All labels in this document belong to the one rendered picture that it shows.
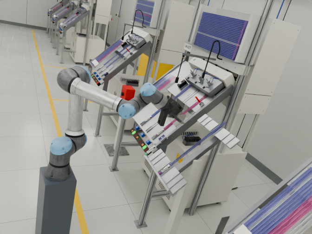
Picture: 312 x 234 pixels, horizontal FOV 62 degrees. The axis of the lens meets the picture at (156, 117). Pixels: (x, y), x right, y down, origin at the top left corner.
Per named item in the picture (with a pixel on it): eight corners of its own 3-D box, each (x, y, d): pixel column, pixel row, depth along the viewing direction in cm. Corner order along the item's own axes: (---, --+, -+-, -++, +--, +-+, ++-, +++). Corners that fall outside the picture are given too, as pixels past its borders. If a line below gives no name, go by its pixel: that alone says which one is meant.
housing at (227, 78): (229, 94, 193) (224, 80, 184) (194, 74, 232) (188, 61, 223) (237, 87, 193) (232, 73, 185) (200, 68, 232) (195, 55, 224)
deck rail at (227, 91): (159, 151, 186) (155, 146, 182) (158, 150, 187) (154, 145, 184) (235, 90, 191) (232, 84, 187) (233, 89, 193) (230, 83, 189)
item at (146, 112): (158, 146, 186) (156, 144, 184) (127, 108, 238) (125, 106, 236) (178, 130, 187) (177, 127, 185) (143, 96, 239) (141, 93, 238)
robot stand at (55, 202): (39, 253, 167) (45, 185, 146) (35, 231, 180) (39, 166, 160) (68, 245, 177) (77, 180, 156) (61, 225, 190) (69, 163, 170)
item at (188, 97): (198, 117, 190) (196, 112, 187) (159, 86, 242) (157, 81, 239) (233, 89, 192) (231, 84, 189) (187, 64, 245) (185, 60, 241)
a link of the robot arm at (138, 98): (120, 106, 138) (136, 94, 133) (129, 100, 148) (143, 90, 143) (129, 118, 138) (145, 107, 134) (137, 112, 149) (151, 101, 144)
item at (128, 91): (109, 156, 287) (121, 90, 258) (103, 145, 306) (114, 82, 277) (129, 155, 299) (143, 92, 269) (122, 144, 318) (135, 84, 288)
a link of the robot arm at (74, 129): (58, 152, 161) (60, 66, 141) (72, 143, 174) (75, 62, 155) (74, 158, 158) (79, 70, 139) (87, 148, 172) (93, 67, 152)
